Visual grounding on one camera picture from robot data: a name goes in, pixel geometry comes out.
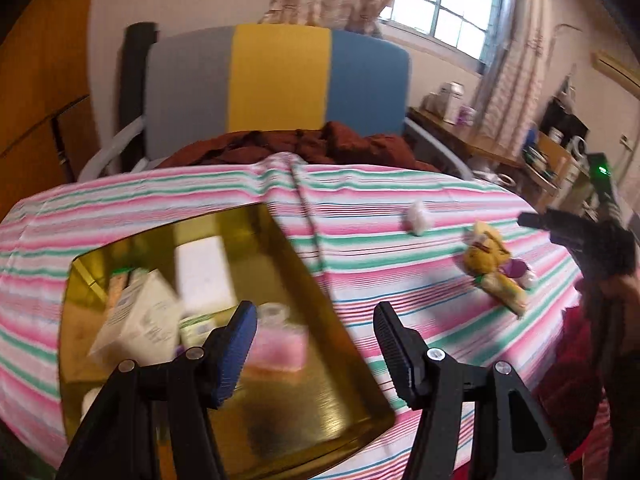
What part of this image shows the purple white small toy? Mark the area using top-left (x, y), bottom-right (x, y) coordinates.
top-left (500, 258), bottom-right (538, 290)

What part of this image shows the small green box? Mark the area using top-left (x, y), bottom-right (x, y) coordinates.
top-left (178, 313), bottom-right (217, 350)

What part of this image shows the wooden wardrobe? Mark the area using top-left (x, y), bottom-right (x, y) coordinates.
top-left (1, 0), bottom-right (99, 214)

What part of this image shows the gold rectangular tray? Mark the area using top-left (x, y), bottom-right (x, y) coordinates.
top-left (58, 204), bottom-right (395, 479)

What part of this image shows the right hand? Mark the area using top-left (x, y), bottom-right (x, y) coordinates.
top-left (575, 274), bottom-right (639, 365)

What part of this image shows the small white plastic bag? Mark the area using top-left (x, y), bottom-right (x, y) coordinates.
top-left (405, 200), bottom-right (434, 236)

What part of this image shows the pink fluffy item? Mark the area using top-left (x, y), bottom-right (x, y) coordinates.
top-left (245, 324), bottom-right (308, 373)

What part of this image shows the striped pink green bedsheet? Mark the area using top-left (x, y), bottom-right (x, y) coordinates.
top-left (1, 154), bottom-right (578, 465)

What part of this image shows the yellow plush toy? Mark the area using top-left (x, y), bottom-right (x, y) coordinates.
top-left (463, 221), bottom-right (511, 275)

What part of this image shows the beige cardboard box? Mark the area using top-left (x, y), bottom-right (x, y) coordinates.
top-left (89, 270), bottom-right (183, 370)

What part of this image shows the window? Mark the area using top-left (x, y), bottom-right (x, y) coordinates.
top-left (378, 0), bottom-right (503, 75)

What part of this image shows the cracker packet green label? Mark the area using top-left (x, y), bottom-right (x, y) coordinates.
top-left (480, 271), bottom-right (528, 318)

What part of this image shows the white box on desk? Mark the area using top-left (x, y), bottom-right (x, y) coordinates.
top-left (422, 81), bottom-right (464, 125)

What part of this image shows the white soap bar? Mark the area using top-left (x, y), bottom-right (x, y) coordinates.
top-left (175, 236), bottom-right (238, 316)

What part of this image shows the grey yellow blue chair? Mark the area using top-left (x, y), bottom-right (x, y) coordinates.
top-left (78, 22), bottom-right (473, 182)

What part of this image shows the dark red blanket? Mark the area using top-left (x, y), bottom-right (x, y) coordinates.
top-left (158, 122), bottom-right (437, 172)

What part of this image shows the wooden desk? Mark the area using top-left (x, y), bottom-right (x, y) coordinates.
top-left (407, 107), bottom-right (523, 169)

